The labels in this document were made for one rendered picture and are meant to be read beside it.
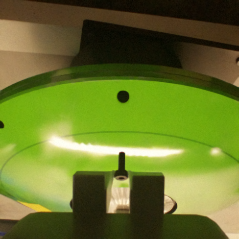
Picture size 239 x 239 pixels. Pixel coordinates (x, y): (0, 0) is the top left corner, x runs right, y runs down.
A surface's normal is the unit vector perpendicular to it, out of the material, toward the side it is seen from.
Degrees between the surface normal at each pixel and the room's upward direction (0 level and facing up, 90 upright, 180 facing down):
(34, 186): 11
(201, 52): 0
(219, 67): 0
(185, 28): 90
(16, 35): 0
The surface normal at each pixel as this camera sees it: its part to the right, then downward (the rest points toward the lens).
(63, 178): -0.15, 0.73
